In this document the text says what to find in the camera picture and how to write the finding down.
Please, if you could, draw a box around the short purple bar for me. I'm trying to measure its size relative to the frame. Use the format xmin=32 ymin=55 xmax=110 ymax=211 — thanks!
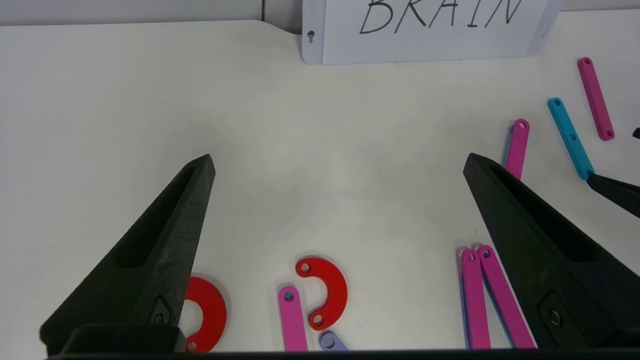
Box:
xmin=319 ymin=330 xmax=349 ymax=351

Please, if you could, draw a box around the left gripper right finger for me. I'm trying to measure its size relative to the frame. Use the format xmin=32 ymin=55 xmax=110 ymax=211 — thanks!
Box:
xmin=462 ymin=152 xmax=640 ymax=351

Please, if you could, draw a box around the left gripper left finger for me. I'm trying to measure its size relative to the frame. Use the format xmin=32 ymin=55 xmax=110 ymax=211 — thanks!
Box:
xmin=40 ymin=154 xmax=217 ymax=357

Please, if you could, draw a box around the white BRAIN sign card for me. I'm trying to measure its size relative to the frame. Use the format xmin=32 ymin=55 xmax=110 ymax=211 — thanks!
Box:
xmin=301 ymin=0 xmax=566 ymax=66

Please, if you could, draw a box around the long pink bar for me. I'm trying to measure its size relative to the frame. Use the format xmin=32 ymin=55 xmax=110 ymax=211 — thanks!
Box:
xmin=278 ymin=285 xmax=309 ymax=351
xmin=477 ymin=244 xmax=537 ymax=350
xmin=501 ymin=118 xmax=531 ymax=181
xmin=459 ymin=248 xmax=492 ymax=350
xmin=577 ymin=56 xmax=615 ymax=142

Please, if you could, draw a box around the red arc piece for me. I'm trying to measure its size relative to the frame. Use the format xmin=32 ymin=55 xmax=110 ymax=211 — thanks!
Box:
xmin=184 ymin=277 xmax=228 ymax=354
xmin=294 ymin=257 xmax=349 ymax=331

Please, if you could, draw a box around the blue three-hole bar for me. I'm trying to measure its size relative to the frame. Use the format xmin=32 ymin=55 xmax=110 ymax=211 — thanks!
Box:
xmin=547 ymin=97 xmax=596 ymax=181

